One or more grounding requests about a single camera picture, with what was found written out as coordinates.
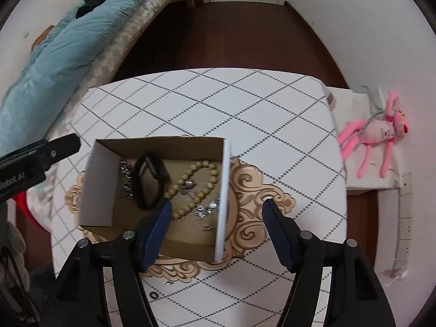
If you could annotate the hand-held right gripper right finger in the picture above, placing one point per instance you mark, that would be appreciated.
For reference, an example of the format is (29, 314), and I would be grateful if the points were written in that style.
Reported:
(276, 231)

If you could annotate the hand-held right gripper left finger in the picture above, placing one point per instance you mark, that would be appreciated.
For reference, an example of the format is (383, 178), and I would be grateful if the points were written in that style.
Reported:
(159, 226)

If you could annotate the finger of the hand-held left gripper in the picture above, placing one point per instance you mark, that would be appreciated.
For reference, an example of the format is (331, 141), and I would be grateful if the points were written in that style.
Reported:
(63, 147)

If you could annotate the black wristband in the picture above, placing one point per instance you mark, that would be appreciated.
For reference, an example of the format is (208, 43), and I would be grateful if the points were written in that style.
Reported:
(159, 172)

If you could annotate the cardboard box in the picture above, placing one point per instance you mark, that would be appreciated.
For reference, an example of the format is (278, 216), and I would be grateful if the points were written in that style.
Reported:
(102, 190)

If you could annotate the red plastic stool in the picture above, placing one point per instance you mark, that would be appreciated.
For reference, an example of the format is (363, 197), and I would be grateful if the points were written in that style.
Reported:
(25, 207)

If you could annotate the small silver pendant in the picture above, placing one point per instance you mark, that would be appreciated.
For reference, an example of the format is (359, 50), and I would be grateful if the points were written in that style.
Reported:
(187, 186)

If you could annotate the grey cloth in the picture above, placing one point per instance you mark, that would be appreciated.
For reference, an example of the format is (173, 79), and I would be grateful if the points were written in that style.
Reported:
(13, 242)

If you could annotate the bed with teal duvet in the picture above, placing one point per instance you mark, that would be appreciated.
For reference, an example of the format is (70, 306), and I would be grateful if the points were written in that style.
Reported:
(68, 51)

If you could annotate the grey patterned mattress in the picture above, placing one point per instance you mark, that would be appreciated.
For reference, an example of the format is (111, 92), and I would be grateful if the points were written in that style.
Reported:
(115, 51)

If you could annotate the white diamond-pattern tablecloth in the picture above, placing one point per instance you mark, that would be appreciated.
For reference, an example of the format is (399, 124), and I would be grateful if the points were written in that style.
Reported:
(238, 109)

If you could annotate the white power strip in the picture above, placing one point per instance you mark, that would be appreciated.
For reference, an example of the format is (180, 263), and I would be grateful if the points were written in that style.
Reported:
(405, 228)

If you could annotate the pink plush toy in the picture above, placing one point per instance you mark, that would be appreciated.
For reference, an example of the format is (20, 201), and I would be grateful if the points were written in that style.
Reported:
(381, 129)

